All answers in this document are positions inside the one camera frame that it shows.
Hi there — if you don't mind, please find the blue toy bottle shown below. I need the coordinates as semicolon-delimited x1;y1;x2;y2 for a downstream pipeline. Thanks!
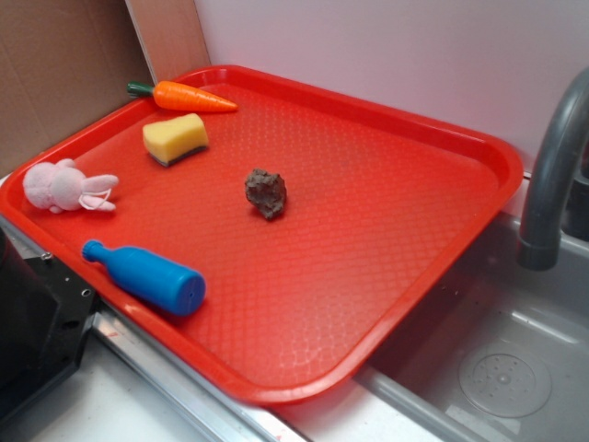
82;239;206;316

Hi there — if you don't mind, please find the red plastic tray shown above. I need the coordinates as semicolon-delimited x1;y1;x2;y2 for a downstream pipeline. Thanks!
1;66;523;405

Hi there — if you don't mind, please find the pink plush bunny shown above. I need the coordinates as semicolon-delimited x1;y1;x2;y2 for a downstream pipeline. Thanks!
23;158;119;214

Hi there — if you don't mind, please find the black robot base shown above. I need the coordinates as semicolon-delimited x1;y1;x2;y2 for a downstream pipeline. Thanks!
1;233;98;424

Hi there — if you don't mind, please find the yellow sponge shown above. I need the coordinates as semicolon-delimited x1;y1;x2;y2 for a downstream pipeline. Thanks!
142;113;209;167

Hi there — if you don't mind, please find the brown rock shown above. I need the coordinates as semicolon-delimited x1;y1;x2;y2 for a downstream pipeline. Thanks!
245;169;287;221

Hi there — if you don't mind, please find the brown cardboard panel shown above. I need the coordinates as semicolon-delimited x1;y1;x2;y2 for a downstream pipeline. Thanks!
1;1;210;176

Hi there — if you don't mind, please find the orange toy carrot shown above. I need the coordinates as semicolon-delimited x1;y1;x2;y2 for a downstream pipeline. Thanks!
126;81;238;112

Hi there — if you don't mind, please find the grey faucet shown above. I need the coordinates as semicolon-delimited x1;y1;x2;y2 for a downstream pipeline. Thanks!
517;69;588;271

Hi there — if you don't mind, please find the grey plastic sink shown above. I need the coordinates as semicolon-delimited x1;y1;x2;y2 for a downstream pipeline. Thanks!
356;193;588;441

